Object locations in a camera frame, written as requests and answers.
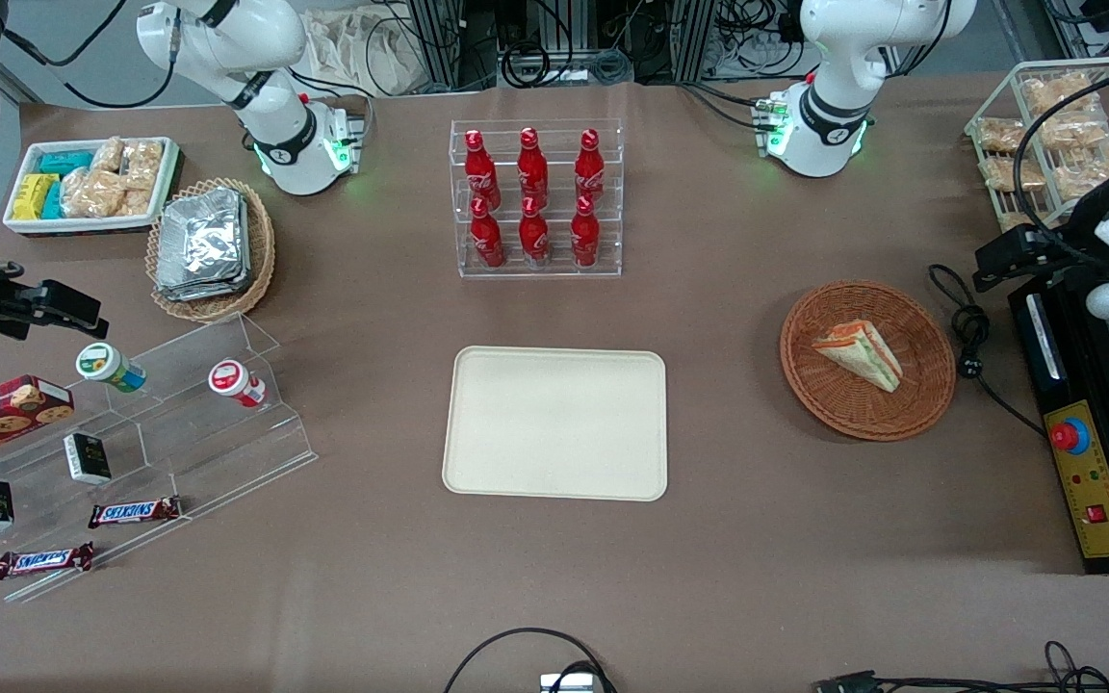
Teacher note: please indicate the white cloth bag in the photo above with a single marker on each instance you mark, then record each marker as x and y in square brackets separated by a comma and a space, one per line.
[362, 53]

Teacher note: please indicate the long teal snack packet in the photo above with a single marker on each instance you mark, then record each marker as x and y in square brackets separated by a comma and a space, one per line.
[65, 162]

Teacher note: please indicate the triangular sandwich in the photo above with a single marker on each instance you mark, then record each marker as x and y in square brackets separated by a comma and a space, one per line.
[861, 354]

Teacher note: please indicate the yellow snack packet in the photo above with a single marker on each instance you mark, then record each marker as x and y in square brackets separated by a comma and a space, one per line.
[33, 196]

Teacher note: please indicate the aluminium frame post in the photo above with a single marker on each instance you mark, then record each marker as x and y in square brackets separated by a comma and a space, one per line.
[444, 43]
[694, 38]

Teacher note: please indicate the clear bagged rice cracker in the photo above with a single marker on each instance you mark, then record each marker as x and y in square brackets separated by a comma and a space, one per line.
[137, 200]
[92, 194]
[143, 162]
[108, 154]

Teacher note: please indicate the bagged fried snack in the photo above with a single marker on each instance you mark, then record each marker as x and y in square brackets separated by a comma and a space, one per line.
[1002, 173]
[1079, 173]
[1055, 92]
[1000, 135]
[1015, 221]
[1079, 130]

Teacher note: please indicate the white rectangular snack bin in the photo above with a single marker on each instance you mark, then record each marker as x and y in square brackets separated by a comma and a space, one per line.
[83, 225]

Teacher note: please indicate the cream rectangular serving tray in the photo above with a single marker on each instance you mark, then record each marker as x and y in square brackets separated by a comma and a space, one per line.
[554, 423]

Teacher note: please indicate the small teal snack packet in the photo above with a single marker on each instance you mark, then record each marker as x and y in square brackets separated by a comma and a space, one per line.
[53, 200]

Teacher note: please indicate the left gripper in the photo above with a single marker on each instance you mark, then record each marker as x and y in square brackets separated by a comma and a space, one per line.
[1070, 243]

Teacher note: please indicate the red lid yogurt cup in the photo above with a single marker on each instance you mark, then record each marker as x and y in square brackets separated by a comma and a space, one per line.
[230, 379]

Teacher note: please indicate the silver connector device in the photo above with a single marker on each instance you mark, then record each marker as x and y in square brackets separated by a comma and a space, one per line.
[569, 683]

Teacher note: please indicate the red cola bottle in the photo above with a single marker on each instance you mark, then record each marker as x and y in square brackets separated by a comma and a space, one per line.
[534, 241]
[590, 171]
[585, 241]
[488, 241]
[480, 171]
[532, 171]

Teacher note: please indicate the red emergency stop button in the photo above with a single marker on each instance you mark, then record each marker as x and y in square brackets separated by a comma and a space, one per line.
[1070, 436]

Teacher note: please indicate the green lid yogurt cup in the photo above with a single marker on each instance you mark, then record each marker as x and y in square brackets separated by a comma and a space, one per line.
[104, 364]

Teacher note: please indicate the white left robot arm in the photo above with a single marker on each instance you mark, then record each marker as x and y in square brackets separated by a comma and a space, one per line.
[843, 58]

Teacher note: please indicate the oval tan wicker basket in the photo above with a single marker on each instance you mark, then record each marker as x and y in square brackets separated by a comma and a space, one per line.
[261, 250]

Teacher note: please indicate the round brown wicker basket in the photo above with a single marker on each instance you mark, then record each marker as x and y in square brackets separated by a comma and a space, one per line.
[853, 414]

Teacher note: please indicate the snickers chocolate bar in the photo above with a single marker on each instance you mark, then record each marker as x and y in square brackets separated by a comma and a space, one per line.
[42, 560]
[135, 512]

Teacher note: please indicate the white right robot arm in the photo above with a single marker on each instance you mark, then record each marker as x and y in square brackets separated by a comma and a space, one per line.
[246, 48]

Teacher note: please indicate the black sealing machine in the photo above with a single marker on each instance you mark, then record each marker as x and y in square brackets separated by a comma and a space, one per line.
[1036, 356]

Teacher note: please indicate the silver foil pouch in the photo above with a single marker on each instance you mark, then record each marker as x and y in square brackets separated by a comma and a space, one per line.
[203, 241]

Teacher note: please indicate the clear acrylic stepped display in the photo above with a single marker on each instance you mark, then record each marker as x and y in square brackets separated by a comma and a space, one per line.
[198, 452]

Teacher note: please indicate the clear acrylic bottle rack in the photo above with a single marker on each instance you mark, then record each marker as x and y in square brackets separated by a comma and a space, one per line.
[554, 271]

